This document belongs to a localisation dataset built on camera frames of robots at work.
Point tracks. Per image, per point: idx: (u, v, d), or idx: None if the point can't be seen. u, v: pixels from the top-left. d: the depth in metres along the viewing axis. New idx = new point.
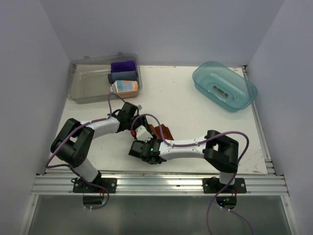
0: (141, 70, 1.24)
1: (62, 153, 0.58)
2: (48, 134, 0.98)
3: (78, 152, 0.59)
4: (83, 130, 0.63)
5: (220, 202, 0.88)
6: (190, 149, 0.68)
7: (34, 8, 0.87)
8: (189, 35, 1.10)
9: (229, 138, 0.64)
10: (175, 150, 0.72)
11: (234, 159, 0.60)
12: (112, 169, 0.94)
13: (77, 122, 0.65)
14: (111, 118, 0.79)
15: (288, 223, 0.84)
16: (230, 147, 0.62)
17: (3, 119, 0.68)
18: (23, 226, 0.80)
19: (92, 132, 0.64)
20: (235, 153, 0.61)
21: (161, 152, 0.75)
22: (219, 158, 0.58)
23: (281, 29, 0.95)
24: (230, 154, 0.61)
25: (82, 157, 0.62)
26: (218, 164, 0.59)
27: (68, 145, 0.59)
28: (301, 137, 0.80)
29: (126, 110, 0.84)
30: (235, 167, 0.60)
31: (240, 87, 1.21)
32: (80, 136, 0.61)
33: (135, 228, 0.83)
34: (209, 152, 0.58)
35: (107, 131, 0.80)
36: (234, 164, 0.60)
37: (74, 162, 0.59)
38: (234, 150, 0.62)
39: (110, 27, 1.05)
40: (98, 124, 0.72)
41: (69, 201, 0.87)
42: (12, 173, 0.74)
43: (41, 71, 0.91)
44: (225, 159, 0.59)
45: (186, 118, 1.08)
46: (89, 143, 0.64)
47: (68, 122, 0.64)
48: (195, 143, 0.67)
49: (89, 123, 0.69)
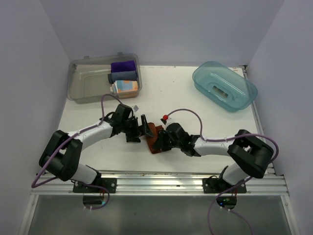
0: (141, 70, 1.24)
1: (50, 168, 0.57)
2: (48, 134, 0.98)
3: (66, 167, 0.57)
4: (71, 143, 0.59)
5: (220, 202, 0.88)
6: (218, 144, 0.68)
7: (34, 8, 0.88)
8: (189, 35, 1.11)
9: (262, 141, 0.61)
10: (207, 145, 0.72)
11: (260, 162, 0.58)
12: (112, 169, 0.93)
13: (64, 134, 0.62)
14: (102, 123, 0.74)
15: (289, 223, 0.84)
16: (261, 150, 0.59)
17: (3, 118, 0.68)
18: (23, 226, 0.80)
19: (79, 145, 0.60)
20: (264, 158, 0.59)
21: (195, 145, 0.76)
22: (243, 157, 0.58)
23: (281, 29, 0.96)
24: (258, 157, 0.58)
25: (72, 170, 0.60)
26: (242, 163, 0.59)
27: (56, 159, 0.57)
28: (301, 138, 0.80)
29: (120, 112, 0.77)
30: (261, 171, 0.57)
31: (240, 87, 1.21)
32: (68, 150, 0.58)
33: (135, 228, 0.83)
34: (234, 148, 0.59)
35: (100, 137, 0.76)
36: (259, 167, 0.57)
37: (63, 176, 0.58)
38: (264, 154, 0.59)
39: (110, 27, 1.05)
40: (86, 134, 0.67)
41: (69, 201, 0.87)
42: (12, 173, 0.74)
43: (41, 71, 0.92)
44: (250, 159, 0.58)
45: (186, 118, 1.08)
46: (79, 154, 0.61)
47: (54, 135, 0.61)
48: (223, 140, 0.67)
49: (77, 134, 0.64)
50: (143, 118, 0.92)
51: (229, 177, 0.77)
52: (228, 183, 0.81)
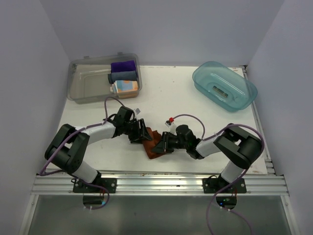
0: (141, 70, 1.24)
1: (56, 160, 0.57)
2: (48, 134, 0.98)
3: (73, 159, 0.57)
4: (78, 136, 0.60)
5: (220, 202, 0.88)
6: (211, 140, 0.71)
7: (34, 8, 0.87)
8: (189, 35, 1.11)
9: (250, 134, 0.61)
10: (203, 142, 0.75)
11: (245, 151, 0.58)
12: (113, 169, 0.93)
13: (72, 128, 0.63)
14: (106, 123, 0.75)
15: (289, 223, 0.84)
16: (247, 141, 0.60)
17: (3, 119, 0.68)
18: (23, 226, 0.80)
19: (86, 138, 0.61)
20: (250, 148, 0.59)
21: (198, 146, 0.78)
22: (227, 145, 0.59)
23: (280, 29, 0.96)
24: (243, 147, 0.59)
25: (78, 163, 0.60)
26: (227, 152, 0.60)
27: (63, 151, 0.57)
28: (301, 138, 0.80)
29: (122, 114, 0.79)
30: (245, 158, 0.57)
31: (240, 87, 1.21)
32: (75, 143, 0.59)
33: (134, 228, 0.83)
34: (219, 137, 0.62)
35: (102, 137, 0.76)
36: (243, 155, 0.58)
37: (69, 169, 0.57)
38: (251, 144, 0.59)
39: (110, 27, 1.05)
40: (93, 129, 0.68)
41: (69, 201, 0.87)
42: (12, 173, 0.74)
43: (41, 71, 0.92)
44: (234, 148, 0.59)
45: (186, 118, 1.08)
46: (85, 148, 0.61)
47: (62, 129, 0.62)
48: (214, 134, 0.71)
49: (84, 129, 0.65)
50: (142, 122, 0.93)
51: (227, 175, 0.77)
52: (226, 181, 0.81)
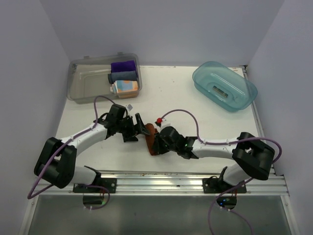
0: (141, 70, 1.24)
1: (46, 176, 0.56)
2: (47, 135, 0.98)
3: (62, 174, 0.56)
4: (64, 150, 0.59)
5: (220, 202, 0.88)
6: (220, 148, 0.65)
7: (34, 8, 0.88)
8: (190, 35, 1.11)
9: (265, 144, 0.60)
10: (206, 147, 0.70)
11: (264, 165, 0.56)
12: (112, 169, 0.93)
13: (58, 140, 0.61)
14: (96, 127, 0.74)
15: (289, 224, 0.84)
16: (263, 153, 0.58)
17: (3, 118, 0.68)
18: (23, 226, 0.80)
19: (74, 151, 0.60)
20: (268, 160, 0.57)
21: (193, 148, 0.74)
22: (249, 161, 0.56)
23: (281, 29, 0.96)
24: (263, 160, 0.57)
25: (69, 176, 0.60)
26: (248, 167, 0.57)
27: (52, 166, 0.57)
28: (301, 138, 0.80)
29: (114, 113, 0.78)
30: (265, 173, 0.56)
31: (240, 87, 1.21)
32: (63, 156, 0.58)
33: (135, 228, 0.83)
34: (238, 152, 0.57)
35: (94, 141, 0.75)
36: (264, 170, 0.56)
37: (60, 183, 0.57)
38: (267, 156, 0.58)
39: (110, 27, 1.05)
40: (80, 139, 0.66)
41: (69, 201, 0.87)
42: (12, 173, 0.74)
43: (41, 71, 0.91)
44: (255, 163, 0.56)
45: (186, 118, 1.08)
46: (74, 160, 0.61)
47: (48, 143, 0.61)
48: (226, 143, 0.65)
49: (71, 140, 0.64)
50: (138, 117, 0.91)
51: (230, 178, 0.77)
52: (228, 184, 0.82)
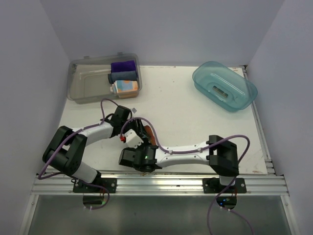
0: (141, 70, 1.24)
1: (55, 162, 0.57)
2: (48, 134, 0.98)
3: (71, 161, 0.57)
4: (75, 137, 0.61)
5: (220, 202, 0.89)
6: (192, 155, 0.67)
7: (34, 8, 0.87)
8: (189, 35, 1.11)
9: (230, 142, 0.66)
10: (173, 157, 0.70)
11: (234, 163, 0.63)
12: (112, 169, 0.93)
13: (69, 129, 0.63)
14: (104, 124, 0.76)
15: (289, 224, 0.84)
16: (231, 151, 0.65)
17: (4, 118, 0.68)
18: (23, 226, 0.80)
19: (84, 139, 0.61)
20: (235, 156, 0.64)
21: (157, 161, 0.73)
22: (223, 164, 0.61)
23: (280, 29, 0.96)
24: (233, 159, 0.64)
25: (77, 165, 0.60)
26: (222, 169, 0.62)
27: (61, 153, 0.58)
28: (301, 138, 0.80)
29: (120, 114, 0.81)
30: (237, 169, 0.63)
31: (240, 87, 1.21)
32: (74, 144, 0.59)
33: (135, 228, 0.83)
34: (213, 158, 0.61)
35: (101, 138, 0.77)
36: (235, 167, 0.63)
37: (68, 171, 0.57)
38: (234, 153, 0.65)
39: (110, 27, 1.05)
40: (90, 131, 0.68)
41: (69, 201, 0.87)
42: (12, 173, 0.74)
43: (41, 71, 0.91)
44: (229, 164, 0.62)
45: (186, 119, 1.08)
46: (83, 150, 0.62)
47: (59, 130, 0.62)
48: (197, 150, 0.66)
49: (81, 130, 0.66)
50: (139, 121, 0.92)
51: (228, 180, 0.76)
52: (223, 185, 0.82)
